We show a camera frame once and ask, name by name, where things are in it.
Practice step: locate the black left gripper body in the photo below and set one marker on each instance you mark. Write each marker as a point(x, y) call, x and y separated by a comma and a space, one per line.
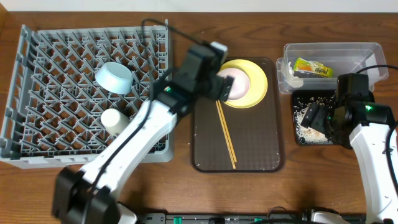
point(218, 88)

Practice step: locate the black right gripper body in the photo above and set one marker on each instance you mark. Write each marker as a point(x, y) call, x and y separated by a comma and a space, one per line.
point(321, 119)

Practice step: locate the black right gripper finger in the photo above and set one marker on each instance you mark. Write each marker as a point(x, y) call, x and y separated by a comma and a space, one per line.
point(322, 119)
point(310, 117)

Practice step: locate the pink bowl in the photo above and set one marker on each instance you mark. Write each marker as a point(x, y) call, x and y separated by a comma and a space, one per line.
point(241, 83)

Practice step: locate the yellow plate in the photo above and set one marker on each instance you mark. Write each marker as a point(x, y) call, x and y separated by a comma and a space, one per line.
point(258, 83)

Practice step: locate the wooden chopstick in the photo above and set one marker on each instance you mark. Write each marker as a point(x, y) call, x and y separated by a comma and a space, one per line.
point(228, 130)
point(225, 133)

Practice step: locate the green orange snack wrapper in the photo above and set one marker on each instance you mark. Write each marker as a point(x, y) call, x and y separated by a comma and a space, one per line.
point(312, 68)

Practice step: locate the blue bowl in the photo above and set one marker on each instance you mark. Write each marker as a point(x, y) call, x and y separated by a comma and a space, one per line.
point(115, 78)

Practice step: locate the small pale green bowl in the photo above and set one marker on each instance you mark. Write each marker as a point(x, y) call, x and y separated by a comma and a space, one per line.
point(114, 121)

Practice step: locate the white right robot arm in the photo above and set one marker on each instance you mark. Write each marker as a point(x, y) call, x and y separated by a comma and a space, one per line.
point(369, 129)

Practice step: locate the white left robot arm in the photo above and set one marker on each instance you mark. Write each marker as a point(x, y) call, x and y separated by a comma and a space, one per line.
point(91, 195)

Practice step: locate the black waste tray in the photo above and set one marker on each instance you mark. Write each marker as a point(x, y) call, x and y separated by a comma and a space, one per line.
point(310, 93)

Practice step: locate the grey dishwasher rack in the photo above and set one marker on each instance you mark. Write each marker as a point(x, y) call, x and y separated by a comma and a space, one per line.
point(53, 109)

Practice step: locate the cooked rice leftovers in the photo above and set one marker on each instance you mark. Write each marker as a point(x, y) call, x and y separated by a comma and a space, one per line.
point(305, 135)

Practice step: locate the crumpled white tissue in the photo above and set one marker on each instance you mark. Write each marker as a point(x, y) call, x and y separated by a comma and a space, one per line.
point(288, 77)

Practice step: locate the clear plastic bin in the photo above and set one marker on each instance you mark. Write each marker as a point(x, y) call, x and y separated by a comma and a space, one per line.
point(342, 57)

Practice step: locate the dark brown serving tray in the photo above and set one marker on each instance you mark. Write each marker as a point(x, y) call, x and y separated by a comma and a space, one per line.
point(256, 132)

